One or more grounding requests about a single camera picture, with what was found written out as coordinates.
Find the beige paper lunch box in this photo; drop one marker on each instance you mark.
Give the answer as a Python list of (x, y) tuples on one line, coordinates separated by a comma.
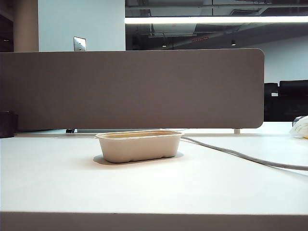
[(139, 146)]

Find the grey desk divider panel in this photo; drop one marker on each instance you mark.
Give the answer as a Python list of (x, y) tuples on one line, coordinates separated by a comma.
[(132, 89)]

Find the white partition foot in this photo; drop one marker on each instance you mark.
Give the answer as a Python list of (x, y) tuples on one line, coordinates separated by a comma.
[(237, 131)]

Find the black partition clamp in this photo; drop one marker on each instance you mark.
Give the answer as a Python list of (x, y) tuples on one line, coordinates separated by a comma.
[(70, 131)]

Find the black ceiling spotlight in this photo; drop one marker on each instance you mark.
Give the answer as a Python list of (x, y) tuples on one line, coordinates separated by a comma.
[(233, 42)]

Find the long ceiling light strip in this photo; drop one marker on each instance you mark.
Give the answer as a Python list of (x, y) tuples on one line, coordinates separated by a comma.
[(216, 19)]

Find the narrow black chair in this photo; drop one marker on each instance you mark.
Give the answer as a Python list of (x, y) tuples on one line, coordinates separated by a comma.
[(270, 106)]

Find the wide black chair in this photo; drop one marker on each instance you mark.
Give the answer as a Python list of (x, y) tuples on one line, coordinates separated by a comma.
[(294, 103)]

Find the black cylindrical cup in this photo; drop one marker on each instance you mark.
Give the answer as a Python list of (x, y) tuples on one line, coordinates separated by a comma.
[(7, 124)]

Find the white crumpled plastic bag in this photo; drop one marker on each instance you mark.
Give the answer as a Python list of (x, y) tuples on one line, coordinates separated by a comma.
[(300, 128)]

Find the silver partition base rail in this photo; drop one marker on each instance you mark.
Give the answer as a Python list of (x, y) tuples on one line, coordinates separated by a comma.
[(115, 130)]

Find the metal wall plate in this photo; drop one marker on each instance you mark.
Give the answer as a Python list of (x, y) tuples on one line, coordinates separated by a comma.
[(80, 44)]

